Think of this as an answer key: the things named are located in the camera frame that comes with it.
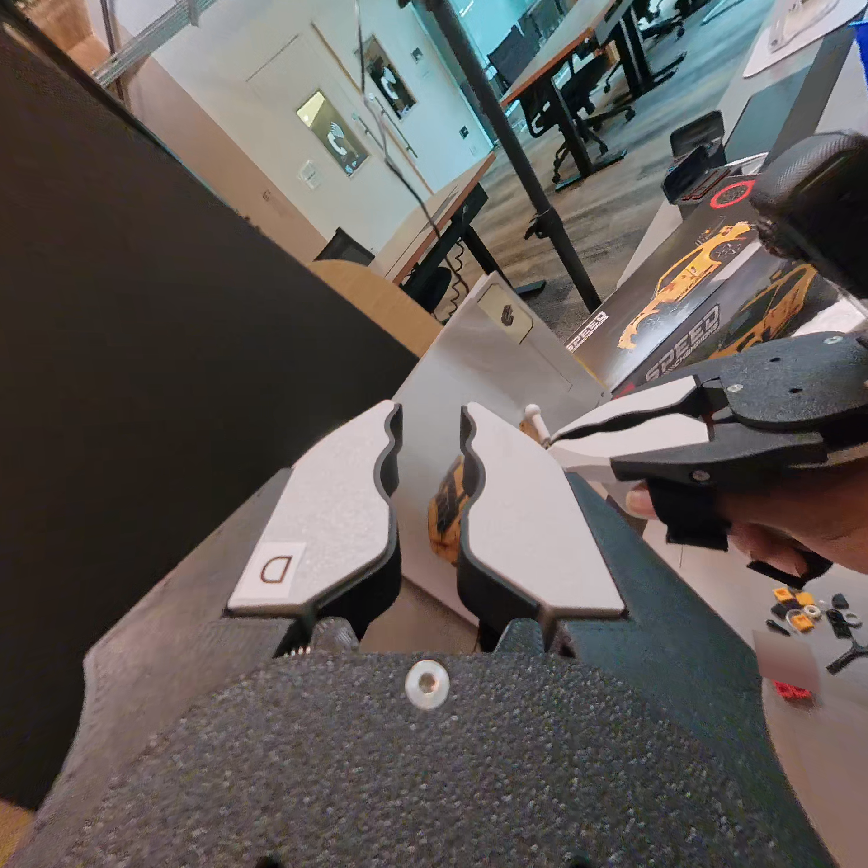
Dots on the black toy wrench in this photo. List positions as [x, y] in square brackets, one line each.
[847, 656]

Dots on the person's right hand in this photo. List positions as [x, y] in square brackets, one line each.
[800, 515]

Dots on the black office chair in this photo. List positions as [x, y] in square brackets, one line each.
[576, 122]

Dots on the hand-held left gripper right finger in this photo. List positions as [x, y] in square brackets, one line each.
[536, 536]

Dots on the yellow toy brick car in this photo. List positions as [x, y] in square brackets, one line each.
[444, 522]

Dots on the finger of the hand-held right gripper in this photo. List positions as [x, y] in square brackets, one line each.
[651, 444]
[651, 400]

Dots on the light wooden panel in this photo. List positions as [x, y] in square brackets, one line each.
[380, 305]

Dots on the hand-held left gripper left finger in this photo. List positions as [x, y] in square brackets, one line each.
[332, 515]

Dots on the red toy minifigure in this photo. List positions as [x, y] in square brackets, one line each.
[793, 692]

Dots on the pile of small toy bricks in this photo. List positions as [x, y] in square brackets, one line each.
[803, 614]

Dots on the large dark panel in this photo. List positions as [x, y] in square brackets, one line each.
[135, 339]

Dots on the black case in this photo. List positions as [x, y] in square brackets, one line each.
[698, 146]

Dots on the black toy car box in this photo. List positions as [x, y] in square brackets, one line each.
[678, 291]

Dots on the black tripod pole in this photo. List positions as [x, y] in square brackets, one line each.
[502, 129]

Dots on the wall window with phone icon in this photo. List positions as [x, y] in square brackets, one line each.
[332, 135]
[390, 81]

